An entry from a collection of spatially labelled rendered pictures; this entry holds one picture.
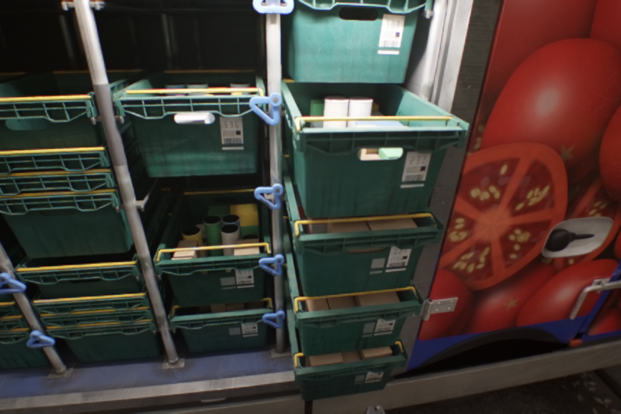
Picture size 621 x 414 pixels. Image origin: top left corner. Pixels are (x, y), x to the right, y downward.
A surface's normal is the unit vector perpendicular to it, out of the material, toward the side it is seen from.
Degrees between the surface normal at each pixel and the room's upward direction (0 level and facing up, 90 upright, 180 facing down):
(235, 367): 0
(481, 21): 90
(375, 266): 97
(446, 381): 90
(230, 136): 94
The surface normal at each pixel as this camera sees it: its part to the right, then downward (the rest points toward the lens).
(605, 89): 0.16, 0.48
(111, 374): 0.03, -0.88
